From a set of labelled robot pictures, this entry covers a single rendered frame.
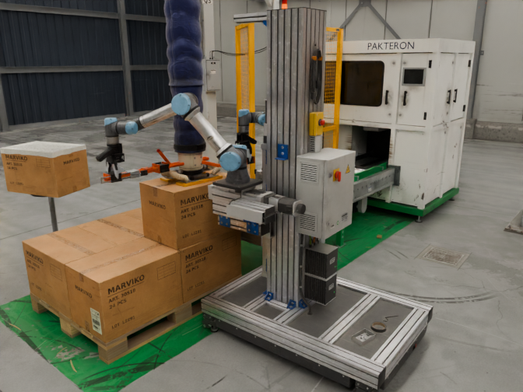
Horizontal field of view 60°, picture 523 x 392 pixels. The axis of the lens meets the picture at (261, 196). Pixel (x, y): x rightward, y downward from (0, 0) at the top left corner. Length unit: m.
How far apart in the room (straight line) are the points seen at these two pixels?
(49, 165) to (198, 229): 1.64
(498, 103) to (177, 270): 9.54
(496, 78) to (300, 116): 9.22
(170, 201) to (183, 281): 0.57
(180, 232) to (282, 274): 0.72
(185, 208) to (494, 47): 9.50
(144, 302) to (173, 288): 0.23
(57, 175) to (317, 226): 2.47
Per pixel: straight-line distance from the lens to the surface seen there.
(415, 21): 12.16
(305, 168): 2.61
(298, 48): 2.64
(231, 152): 2.60
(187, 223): 3.10
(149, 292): 3.05
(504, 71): 11.58
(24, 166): 4.51
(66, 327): 3.41
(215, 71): 4.64
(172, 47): 3.13
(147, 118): 2.90
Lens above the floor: 1.76
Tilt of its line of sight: 17 degrees down
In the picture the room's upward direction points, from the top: straight up
